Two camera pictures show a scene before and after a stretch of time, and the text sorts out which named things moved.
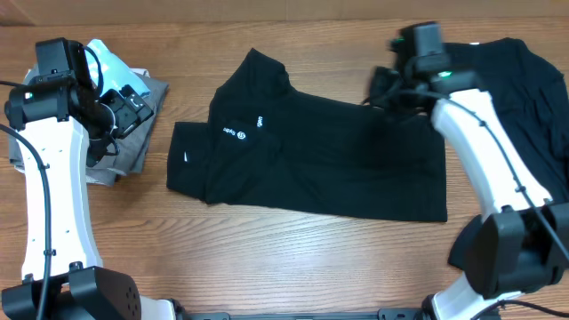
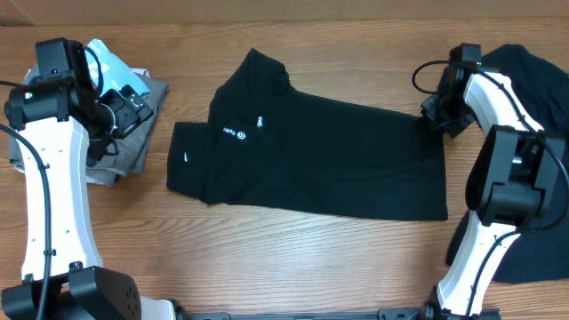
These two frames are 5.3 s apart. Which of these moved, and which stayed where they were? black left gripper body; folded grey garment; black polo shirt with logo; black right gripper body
Moved: black right gripper body
Stayed: folded grey garment; black polo shirt with logo; black left gripper body
